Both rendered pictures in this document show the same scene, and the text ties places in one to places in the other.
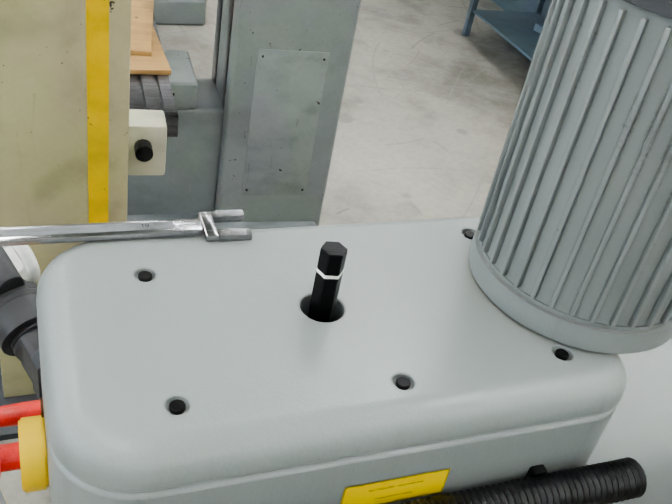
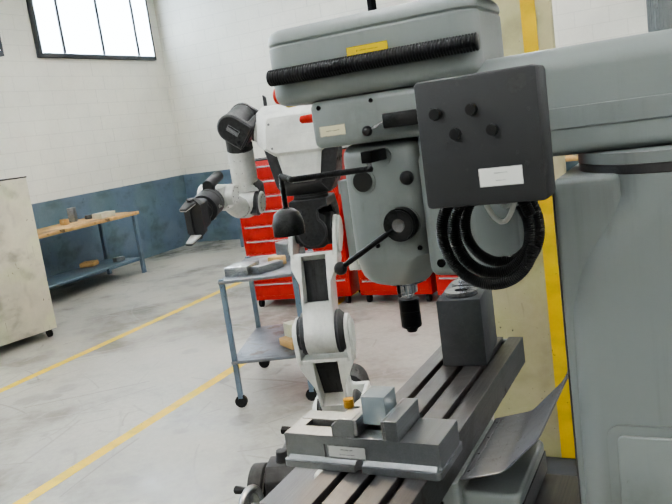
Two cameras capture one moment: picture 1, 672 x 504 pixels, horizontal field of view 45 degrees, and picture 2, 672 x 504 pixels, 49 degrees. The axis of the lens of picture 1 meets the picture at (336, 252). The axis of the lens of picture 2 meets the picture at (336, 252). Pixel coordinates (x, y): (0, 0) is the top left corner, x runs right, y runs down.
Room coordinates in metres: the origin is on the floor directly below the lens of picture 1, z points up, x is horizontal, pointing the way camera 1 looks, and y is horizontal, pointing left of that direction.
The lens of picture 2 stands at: (-0.60, -1.24, 1.67)
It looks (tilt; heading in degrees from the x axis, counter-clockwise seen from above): 10 degrees down; 53
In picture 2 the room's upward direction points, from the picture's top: 8 degrees counter-clockwise
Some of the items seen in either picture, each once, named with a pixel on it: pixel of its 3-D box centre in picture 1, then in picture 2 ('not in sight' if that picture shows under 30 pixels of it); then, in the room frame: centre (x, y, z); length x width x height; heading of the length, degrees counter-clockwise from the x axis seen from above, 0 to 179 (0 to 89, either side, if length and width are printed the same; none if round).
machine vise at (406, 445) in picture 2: not in sight; (369, 432); (0.29, -0.07, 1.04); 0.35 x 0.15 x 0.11; 115
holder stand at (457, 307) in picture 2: not in sight; (467, 319); (0.90, 0.19, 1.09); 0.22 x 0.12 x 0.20; 33
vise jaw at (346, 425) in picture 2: not in sight; (356, 415); (0.28, -0.05, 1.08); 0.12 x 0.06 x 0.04; 25
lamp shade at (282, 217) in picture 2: not in sight; (287, 221); (0.32, 0.16, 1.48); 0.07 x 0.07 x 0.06
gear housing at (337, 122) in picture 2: not in sight; (403, 113); (0.53, -0.04, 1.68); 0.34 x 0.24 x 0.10; 116
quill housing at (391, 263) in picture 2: not in sight; (399, 210); (0.51, 0.00, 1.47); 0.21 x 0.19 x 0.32; 26
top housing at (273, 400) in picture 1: (324, 373); (384, 54); (0.52, -0.01, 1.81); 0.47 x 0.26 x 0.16; 116
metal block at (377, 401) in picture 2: not in sight; (379, 405); (0.31, -0.10, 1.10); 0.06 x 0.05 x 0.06; 25
